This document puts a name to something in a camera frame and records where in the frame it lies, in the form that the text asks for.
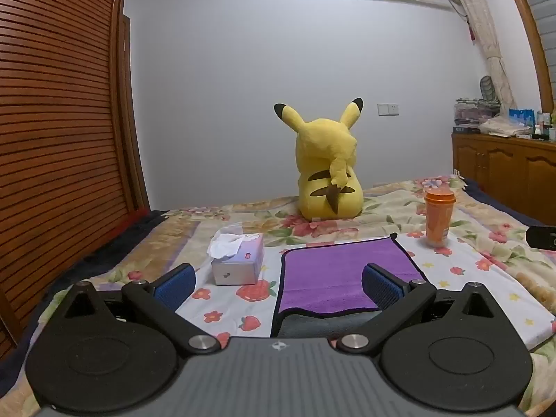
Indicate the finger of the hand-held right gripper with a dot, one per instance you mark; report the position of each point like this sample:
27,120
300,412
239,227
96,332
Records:
541,237

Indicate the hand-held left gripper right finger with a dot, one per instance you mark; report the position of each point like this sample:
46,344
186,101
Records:
381,286

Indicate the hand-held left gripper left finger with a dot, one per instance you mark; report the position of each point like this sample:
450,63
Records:
176,286

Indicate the black-edged microfiber towel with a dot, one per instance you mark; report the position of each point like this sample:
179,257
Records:
321,278

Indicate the dark blue bed sheet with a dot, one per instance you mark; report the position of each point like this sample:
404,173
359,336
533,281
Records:
499,200

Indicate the tissue box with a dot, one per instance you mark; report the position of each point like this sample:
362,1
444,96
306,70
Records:
236,266

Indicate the wooden cabinet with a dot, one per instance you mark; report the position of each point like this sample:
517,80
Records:
504,169

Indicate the floral blanket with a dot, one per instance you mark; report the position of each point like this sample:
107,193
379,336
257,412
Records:
391,206

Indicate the white flower print cloth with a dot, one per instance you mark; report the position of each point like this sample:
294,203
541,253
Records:
460,265

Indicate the orange plastic cup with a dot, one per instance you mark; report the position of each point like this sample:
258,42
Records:
439,219

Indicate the cream plastic bag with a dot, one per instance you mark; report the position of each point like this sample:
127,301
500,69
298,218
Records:
506,127

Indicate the blue packet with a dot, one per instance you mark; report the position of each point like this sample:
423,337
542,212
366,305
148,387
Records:
522,117

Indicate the flat black box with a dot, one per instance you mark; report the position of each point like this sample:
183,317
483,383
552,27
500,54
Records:
465,130

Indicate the bagged stack of folded cloths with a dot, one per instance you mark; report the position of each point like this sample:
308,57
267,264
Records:
471,113

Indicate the yellow plush toy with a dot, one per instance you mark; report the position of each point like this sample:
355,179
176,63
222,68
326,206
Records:
325,152

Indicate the green hand fan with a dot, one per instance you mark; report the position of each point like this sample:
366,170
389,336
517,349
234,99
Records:
488,89

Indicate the wooden louvered wardrobe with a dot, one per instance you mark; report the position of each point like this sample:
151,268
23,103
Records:
56,130

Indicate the red hanging tassel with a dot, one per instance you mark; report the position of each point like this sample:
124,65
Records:
472,34

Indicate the beige patterned curtain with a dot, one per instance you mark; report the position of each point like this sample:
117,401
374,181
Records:
482,30

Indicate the window blind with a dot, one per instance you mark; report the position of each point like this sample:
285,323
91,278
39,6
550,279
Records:
545,4

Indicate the white wall switch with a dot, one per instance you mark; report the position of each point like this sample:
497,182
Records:
388,109

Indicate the wooden window frame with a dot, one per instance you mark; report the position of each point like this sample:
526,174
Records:
532,30

